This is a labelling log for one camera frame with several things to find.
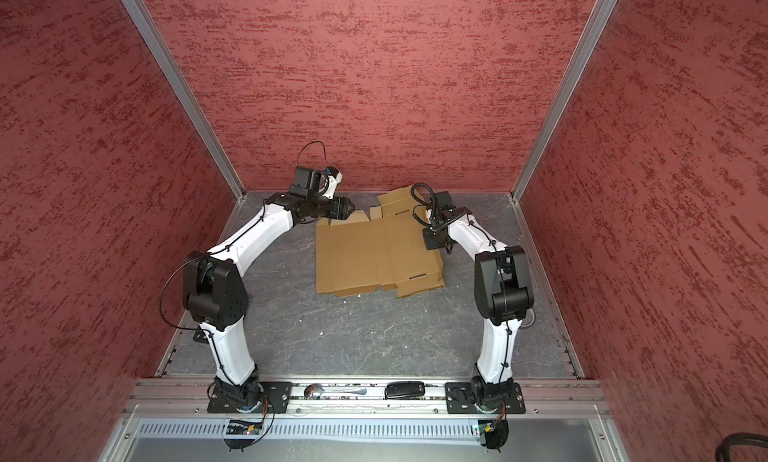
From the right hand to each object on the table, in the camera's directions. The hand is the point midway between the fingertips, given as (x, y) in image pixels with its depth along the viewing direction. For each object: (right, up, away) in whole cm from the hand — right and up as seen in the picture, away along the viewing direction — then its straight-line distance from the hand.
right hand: (433, 245), depth 98 cm
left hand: (-29, +12, -6) cm, 32 cm away
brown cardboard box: (-26, -3, +5) cm, 27 cm away
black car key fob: (-11, -34, -25) cm, 43 cm away
